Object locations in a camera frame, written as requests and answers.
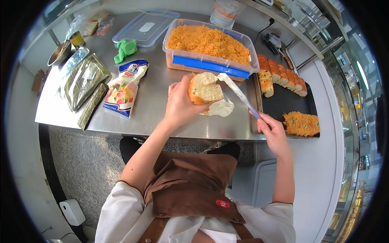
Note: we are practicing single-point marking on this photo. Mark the person's right hand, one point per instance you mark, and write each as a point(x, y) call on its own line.
point(276, 135)

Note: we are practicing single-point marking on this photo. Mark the person's left hand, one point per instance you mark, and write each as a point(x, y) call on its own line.
point(177, 104)

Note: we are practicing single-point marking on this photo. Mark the cut bread roll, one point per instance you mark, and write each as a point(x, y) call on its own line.
point(205, 88)

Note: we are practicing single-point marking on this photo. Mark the floss-coated bread roll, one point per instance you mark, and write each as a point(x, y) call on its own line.
point(301, 124)

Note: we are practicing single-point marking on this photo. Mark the black baking tray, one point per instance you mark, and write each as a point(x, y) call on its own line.
point(285, 101)

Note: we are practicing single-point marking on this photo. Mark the white mayonnaise blob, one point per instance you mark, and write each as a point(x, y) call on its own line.
point(221, 107)

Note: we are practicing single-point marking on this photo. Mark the white bin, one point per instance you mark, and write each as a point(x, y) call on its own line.
point(263, 182)

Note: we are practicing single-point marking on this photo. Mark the clear blue-clipped plastic container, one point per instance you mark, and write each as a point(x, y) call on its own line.
point(209, 65)

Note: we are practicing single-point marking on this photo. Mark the printed salad dressing bag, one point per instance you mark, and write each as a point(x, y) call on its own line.
point(124, 91)

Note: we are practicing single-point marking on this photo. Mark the row of plain bread rolls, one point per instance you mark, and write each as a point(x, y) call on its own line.
point(273, 73)

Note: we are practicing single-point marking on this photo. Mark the orange pork floss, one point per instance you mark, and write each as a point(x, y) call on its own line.
point(206, 41)

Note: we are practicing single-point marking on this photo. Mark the glass display case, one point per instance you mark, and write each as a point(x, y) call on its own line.
point(349, 121)

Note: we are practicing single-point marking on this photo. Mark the green cloth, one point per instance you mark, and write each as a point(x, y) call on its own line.
point(126, 48)

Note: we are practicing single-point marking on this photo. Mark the clear blue-rimmed container lid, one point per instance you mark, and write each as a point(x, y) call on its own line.
point(146, 29)

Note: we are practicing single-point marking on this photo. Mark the person's body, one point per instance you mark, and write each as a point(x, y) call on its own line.
point(188, 188)

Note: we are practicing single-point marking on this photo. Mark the dark seaweed sheet strip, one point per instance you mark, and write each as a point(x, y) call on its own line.
point(92, 104)

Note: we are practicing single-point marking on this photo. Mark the bag of utensils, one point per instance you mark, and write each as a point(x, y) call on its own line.
point(272, 41)

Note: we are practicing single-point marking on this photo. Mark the clear packet of seaweed sheets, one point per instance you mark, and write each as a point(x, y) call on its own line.
point(83, 82)

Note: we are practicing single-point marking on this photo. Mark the silver foil bag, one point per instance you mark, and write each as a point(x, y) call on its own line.
point(74, 59)

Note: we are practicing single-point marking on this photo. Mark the heap of clear plastic bags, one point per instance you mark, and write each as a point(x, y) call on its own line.
point(91, 24)

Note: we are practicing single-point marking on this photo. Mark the yellow tin can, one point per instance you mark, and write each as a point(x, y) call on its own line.
point(77, 39)

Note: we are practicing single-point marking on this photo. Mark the metal bowl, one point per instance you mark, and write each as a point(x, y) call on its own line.
point(59, 54)

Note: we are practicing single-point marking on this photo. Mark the brown cardboard piece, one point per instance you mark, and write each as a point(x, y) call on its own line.
point(38, 81)

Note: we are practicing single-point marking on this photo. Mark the white box device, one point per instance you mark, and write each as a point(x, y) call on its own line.
point(72, 212)

